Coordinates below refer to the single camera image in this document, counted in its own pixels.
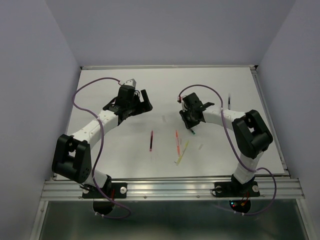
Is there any purple pen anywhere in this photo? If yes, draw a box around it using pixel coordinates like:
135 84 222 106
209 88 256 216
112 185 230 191
227 93 231 110

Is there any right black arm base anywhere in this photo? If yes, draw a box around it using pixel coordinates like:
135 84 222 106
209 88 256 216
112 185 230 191
211 175 261 214

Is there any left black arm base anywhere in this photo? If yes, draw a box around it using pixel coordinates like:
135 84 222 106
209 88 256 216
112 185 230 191
80 176 128 219

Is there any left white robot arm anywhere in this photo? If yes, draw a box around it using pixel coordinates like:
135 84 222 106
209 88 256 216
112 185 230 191
51 85 153 197

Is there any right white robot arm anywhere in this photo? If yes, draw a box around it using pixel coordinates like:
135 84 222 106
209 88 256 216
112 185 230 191
177 92 273 195

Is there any yellow pen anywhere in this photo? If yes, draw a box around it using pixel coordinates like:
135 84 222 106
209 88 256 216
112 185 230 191
176 140 190 166

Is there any orange pen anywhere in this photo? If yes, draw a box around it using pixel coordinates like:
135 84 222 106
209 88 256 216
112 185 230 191
175 130 181 157

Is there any red pen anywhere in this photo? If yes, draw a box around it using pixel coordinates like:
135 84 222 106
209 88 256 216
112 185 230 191
149 130 154 152

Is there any white table board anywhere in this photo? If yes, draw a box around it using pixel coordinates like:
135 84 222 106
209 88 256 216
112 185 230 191
67 67 266 179

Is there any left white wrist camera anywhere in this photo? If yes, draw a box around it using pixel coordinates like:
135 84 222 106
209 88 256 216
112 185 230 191
119 78 137 88

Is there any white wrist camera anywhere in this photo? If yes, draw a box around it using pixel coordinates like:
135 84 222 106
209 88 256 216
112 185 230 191
177 95 184 104
119 78 137 88

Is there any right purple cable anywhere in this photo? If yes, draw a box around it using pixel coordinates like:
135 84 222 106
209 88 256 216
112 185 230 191
177 83 278 217

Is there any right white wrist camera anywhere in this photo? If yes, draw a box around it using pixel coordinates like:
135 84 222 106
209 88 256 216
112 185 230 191
177 95 184 104

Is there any aluminium front rail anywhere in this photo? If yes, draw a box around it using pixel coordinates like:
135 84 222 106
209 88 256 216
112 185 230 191
40 176 305 202

